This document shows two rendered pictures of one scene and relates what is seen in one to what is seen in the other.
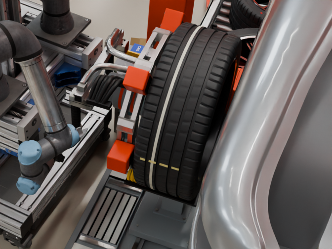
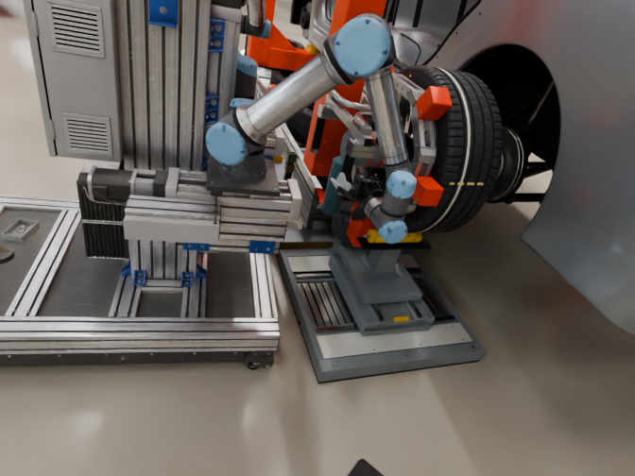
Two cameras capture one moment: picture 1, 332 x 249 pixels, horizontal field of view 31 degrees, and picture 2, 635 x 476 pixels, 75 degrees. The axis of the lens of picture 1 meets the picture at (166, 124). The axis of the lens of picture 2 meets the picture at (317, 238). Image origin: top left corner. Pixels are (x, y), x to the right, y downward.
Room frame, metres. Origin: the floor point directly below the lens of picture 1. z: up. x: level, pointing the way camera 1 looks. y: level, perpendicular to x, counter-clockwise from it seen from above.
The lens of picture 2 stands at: (0.54, 1.23, 1.45)
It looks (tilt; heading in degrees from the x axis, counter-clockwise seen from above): 34 degrees down; 322
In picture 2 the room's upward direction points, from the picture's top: 14 degrees clockwise
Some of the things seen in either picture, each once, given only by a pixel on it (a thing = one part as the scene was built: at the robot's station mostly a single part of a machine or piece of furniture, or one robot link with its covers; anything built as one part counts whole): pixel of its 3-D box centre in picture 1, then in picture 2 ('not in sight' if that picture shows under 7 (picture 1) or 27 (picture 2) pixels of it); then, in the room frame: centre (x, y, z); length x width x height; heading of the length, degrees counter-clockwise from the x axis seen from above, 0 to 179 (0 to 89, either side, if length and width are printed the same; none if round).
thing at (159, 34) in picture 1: (148, 99); (386, 150); (1.69, 0.08, 0.85); 0.54 x 0.07 x 0.54; 167
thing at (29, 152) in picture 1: (34, 155); (398, 191); (1.26, 0.42, 0.95); 0.11 x 0.08 x 0.11; 139
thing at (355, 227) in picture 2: not in sight; (369, 225); (1.69, 0.04, 0.48); 0.16 x 0.12 x 0.17; 77
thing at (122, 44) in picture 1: (116, 45); (330, 110); (1.91, 0.24, 0.93); 0.09 x 0.05 x 0.05; 77
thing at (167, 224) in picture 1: (176, 192); (385, 252); (1.66, -0.09, 0.32); 0.40 x 0.30 x 0.28; 167
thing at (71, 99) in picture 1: (82, 99); (360, 147); (1.58, 0.32, 0.93); 0.09 x 0.05 x 0.05; 77
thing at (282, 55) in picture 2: not in sight; (297, 48); (3.95, -0.74, 0.69); 0.52 x 0.17 x 0.35; 77
